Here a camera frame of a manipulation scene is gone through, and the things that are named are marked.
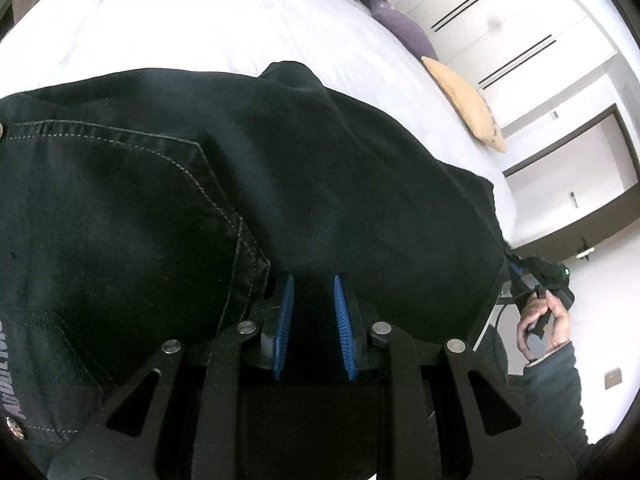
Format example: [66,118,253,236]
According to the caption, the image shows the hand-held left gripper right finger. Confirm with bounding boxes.
[333,273,577,480]

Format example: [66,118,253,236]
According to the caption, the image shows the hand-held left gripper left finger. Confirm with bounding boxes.
[48,273,296,480]

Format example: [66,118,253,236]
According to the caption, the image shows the black pants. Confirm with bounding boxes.
[0,61,512,467]

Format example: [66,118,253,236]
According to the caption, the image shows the person's right forearm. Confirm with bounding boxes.
[505,341,608,461]

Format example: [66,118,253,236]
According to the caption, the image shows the person's right hand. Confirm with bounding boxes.
[517,291,574,361]

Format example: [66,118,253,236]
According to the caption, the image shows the orange pillow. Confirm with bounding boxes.
[421,56,507,153]

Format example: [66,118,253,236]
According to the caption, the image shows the white wardrobe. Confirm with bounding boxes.
[395,0,621,133]

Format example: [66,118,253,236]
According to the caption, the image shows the purple pillow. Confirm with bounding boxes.
[372,0,441,62]

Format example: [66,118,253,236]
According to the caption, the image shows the white bed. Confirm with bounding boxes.
[0,0,517,250]

